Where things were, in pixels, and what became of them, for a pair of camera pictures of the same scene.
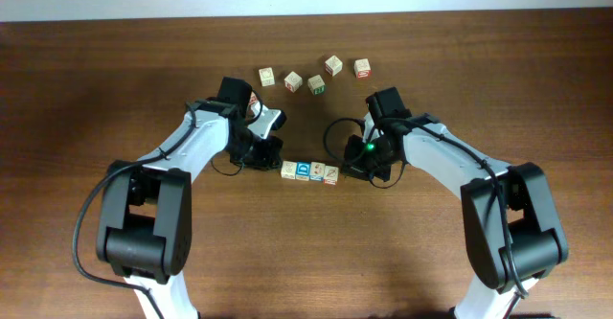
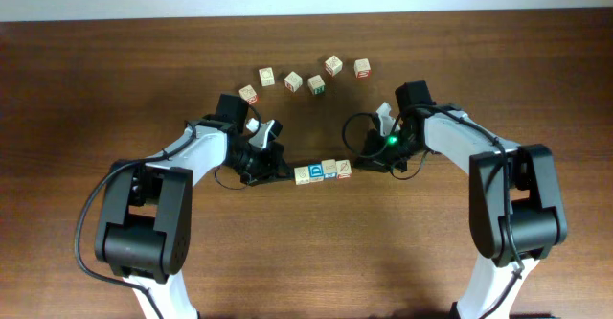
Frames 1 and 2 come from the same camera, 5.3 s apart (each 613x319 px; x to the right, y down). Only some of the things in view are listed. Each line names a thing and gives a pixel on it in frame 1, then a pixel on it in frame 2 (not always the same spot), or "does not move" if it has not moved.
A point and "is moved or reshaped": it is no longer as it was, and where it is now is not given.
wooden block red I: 333,65 does not move
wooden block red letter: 293,81 does not move
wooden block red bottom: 362,69 does not move
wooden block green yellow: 288,170 is moved or reshaped
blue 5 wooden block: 317,170 → 329,170
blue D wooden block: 303,170 → 316,172
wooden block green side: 317,85 does not move
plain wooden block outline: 267,78 does not move
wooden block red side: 255,104 → 248,94
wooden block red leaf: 330,175 is moved or reshaped
